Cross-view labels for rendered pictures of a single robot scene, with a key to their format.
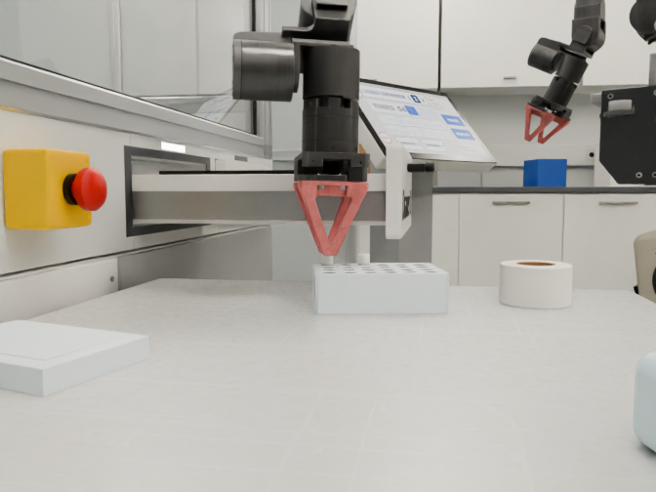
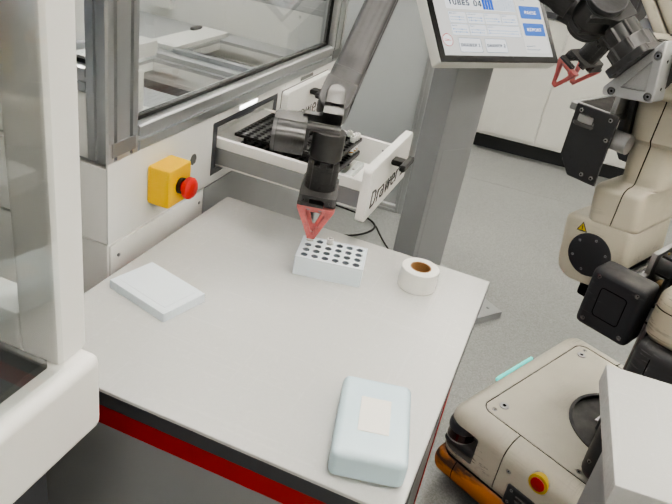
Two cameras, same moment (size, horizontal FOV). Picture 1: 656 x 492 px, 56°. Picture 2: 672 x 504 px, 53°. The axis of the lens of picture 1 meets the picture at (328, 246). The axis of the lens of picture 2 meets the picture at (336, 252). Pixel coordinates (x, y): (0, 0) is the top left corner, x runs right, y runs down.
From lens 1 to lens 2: 0.72 m
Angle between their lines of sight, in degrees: 25
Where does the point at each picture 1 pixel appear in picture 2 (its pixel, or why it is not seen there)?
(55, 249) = not seen: hidden behind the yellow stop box
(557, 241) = not seen: hidden behind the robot
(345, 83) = (331, 156)
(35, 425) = (161, 340)
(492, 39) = not seen: outside the picture
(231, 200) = (272, 170)
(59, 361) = (169, 309)
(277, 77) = (293, 148)
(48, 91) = (172, 121)
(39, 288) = (160, 222)
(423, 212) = (475, 97)
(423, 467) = (269, 390)
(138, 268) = (215, 190)
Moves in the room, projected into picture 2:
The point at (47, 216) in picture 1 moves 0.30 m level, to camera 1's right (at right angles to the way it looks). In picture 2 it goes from (167, 203) to (333, 242)
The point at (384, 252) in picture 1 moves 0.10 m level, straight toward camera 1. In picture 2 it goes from (432, 125) to (428, 133)
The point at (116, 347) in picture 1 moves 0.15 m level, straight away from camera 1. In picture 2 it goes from (191, 301) to (195, 253)
